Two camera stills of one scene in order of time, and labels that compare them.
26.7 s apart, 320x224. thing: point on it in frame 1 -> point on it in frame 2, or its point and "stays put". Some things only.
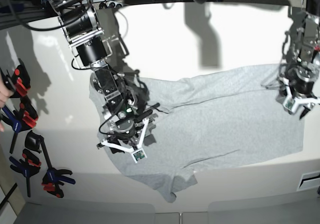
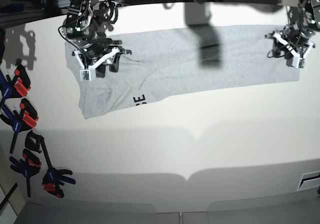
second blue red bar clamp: (24, 119) stays put
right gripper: (301, 78) -> (291, 42)
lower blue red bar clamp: (30, 164) stays put
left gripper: (127, 126) -> (98, 50)
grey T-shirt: (211, 122) -> (168, 62)
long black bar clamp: (54, 177) stays put
